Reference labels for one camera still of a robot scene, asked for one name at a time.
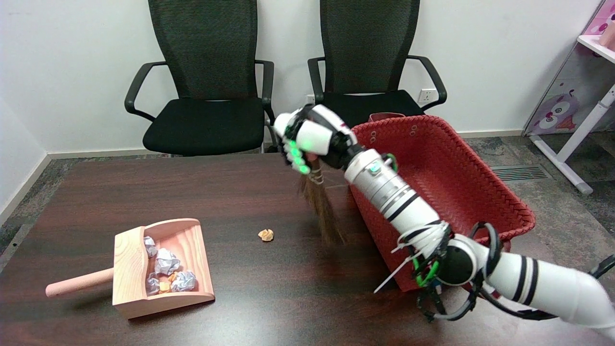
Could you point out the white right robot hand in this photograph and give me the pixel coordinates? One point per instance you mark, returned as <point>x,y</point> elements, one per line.
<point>317,134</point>

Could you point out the small orange paper ball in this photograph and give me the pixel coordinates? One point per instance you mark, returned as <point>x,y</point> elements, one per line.
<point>165,286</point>
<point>265,234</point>
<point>172,277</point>

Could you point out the pink cup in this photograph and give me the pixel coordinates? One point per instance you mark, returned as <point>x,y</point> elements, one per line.
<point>608,34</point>

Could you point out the white wall socket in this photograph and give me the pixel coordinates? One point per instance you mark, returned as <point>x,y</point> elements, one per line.
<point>310,98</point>
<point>425,96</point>

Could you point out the floor vent grille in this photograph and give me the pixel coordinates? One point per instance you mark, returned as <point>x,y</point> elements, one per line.
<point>519,173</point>

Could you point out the black mesh office chair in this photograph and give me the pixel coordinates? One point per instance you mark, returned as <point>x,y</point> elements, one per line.
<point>370,57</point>
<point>206,125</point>

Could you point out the white paper ball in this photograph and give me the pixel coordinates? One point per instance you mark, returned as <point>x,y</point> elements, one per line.
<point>166,261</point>
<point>150,246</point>
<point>184,281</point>
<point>153,284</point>

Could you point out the pink white kids desk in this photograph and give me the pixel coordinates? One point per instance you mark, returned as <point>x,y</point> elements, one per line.
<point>562,110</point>

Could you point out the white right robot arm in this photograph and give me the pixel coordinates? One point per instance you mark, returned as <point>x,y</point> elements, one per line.
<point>399,197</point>

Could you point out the small brown straw broom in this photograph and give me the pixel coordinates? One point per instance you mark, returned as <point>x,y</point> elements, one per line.
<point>324,211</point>

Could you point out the red woven basket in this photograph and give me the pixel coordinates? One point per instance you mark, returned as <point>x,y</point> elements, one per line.
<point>461,182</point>

